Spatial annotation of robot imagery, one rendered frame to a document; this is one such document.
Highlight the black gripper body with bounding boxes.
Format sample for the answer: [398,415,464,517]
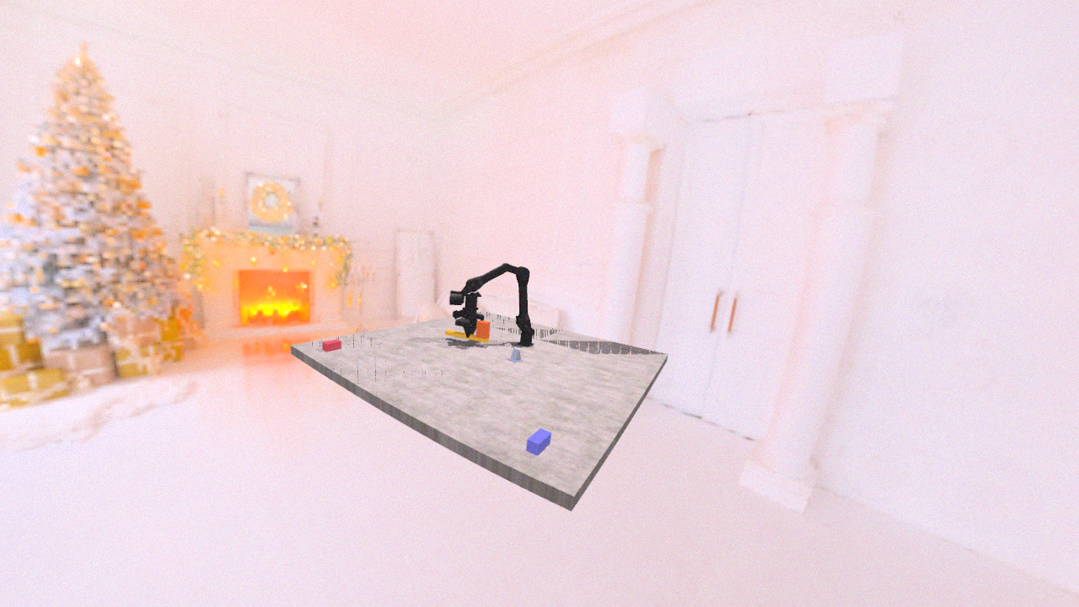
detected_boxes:
[455,305,484,327]

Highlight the small blue block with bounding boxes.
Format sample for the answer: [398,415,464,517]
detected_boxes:
[525,428,552,455]

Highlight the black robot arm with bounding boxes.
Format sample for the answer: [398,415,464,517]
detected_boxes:
[449,263,535,347]

